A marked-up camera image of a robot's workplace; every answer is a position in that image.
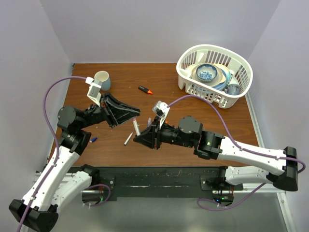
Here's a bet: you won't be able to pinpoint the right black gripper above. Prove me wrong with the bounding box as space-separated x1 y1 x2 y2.
134 116 193 150

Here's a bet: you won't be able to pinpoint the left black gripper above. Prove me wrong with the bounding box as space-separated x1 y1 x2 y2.
78 92 140 129

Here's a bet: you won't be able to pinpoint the white pink pen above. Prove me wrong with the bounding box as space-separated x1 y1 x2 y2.
133 119 140 136

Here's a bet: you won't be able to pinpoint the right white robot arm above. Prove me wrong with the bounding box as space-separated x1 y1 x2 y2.
133 116 298 191

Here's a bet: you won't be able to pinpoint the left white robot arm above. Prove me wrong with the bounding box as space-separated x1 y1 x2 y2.
9 93 140 232

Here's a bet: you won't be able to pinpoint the grey pen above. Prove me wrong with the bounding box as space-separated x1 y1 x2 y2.
124 132 134 146

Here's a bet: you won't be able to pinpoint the black orange highlighter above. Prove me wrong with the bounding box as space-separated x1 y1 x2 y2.
138 86 153 95

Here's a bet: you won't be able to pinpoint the light blue mug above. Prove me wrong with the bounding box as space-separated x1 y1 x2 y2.
94 71 111 91

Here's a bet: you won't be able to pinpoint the blue patterned bowl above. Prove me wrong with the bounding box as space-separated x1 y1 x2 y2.
196 63 218 83

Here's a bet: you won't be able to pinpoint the stacked plates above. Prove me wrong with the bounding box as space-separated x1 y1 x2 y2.
191 63 231 90

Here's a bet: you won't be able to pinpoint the white plastic dish basket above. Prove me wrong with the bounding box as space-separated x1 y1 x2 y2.
176 44 253 108

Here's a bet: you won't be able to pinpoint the grey cup in basket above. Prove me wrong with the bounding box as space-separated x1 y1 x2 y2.
225 84 240 96

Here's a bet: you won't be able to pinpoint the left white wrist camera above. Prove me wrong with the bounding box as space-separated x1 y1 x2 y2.
85 77 101 106

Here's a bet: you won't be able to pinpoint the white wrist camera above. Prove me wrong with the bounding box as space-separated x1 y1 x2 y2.
152 101 170 127
85 77 101 106

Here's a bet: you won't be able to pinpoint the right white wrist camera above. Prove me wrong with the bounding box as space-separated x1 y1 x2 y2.
152 101 170 127

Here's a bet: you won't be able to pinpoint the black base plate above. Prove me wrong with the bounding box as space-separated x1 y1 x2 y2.
82 166 243 205

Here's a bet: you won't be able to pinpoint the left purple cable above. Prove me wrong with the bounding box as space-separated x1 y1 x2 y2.
16 76 87 232

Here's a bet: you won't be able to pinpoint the purple cable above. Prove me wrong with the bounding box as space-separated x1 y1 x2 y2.
166 94 306 211
16 76 87 232

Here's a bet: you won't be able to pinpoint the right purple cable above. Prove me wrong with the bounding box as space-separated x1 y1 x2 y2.
166 94 306 211

